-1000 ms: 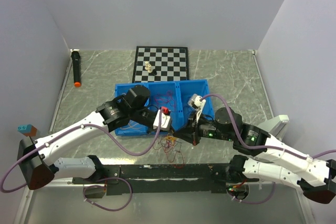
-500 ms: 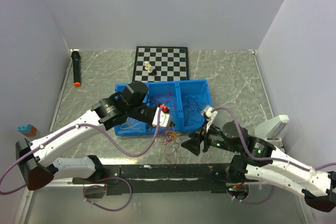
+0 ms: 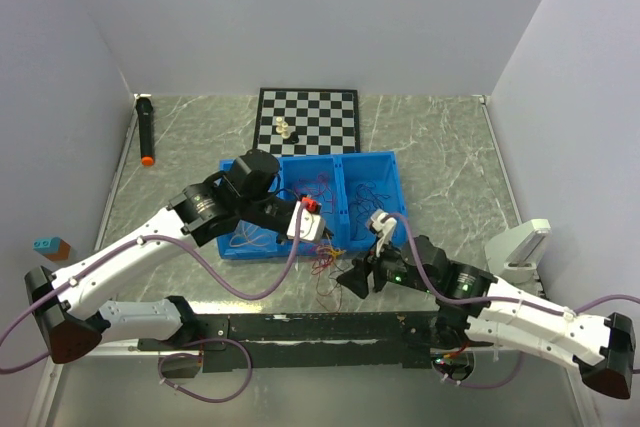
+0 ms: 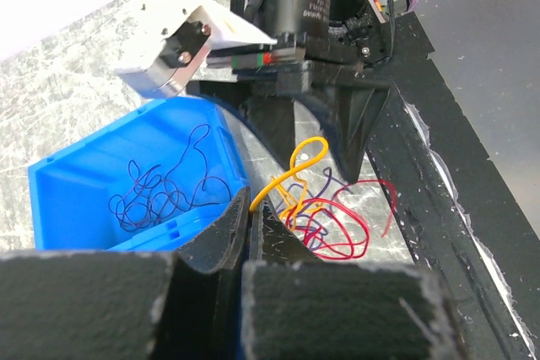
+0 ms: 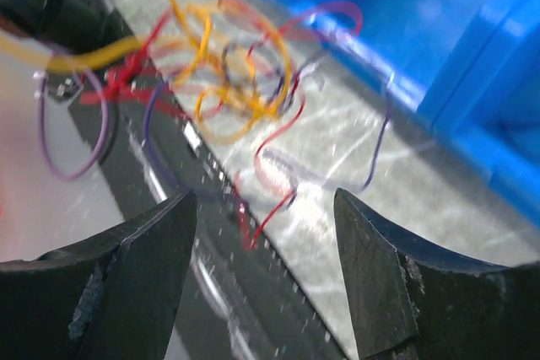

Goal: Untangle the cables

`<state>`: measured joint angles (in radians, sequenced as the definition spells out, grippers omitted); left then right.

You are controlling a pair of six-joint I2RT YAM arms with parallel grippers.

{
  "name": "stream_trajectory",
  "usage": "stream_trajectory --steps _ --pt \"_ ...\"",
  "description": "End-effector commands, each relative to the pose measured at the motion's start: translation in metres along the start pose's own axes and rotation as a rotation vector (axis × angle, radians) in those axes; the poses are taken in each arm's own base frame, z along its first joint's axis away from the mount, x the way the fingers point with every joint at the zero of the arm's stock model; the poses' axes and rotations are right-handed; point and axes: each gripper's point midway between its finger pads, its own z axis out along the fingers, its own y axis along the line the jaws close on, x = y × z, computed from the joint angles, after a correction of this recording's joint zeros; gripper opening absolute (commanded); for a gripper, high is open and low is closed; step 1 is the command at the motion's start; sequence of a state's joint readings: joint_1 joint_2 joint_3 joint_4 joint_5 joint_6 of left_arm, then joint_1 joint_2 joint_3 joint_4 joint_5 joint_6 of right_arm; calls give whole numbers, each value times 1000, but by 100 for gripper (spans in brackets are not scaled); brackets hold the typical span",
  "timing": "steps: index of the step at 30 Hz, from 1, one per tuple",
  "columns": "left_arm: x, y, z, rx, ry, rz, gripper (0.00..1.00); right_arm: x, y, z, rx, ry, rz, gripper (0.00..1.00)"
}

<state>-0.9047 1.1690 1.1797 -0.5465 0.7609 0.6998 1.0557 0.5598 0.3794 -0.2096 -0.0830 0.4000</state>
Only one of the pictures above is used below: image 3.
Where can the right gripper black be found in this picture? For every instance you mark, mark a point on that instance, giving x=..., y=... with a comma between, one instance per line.
x=355, y=279

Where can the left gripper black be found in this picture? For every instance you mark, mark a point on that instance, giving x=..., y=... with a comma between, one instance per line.
x=281, y=237

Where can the blue three-compartment plastic bin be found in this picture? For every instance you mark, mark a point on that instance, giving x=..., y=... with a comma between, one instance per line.
x=350, y=187

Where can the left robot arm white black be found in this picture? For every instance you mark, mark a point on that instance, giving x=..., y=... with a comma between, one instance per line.
x=72, y=306

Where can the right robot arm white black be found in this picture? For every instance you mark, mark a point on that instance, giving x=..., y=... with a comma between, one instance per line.
x=483, y=308

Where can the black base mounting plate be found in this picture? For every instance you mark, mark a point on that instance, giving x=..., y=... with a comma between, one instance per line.
x=305, y=340

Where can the cream chess piece front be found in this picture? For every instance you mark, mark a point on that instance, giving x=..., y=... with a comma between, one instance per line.
x=285, y=131

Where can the cream chess piece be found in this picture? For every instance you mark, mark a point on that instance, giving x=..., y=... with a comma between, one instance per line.
x=285, y=131
x=280, y=122

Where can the cream chess piece rear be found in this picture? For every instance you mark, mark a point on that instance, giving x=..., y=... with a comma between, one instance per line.
x=280, y=122

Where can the black white chessboard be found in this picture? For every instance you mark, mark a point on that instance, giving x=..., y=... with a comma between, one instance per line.
x=326, y=120

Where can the white grey stand device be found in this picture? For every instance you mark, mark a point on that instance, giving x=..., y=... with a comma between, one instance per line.
x=515, y=253

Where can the black marker orange cap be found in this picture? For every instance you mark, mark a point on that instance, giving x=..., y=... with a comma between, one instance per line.
x=145, y=112

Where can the blue brown toy block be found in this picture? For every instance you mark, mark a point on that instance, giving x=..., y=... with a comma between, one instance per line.
x=52, y=248

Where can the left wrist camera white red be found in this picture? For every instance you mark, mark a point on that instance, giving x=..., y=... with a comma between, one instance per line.
x=306, y=222

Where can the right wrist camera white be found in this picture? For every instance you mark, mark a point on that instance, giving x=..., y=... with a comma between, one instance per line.
x=382, y=225

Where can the aluminium frame rail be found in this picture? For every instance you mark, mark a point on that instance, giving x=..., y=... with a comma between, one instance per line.
x=117, y=385

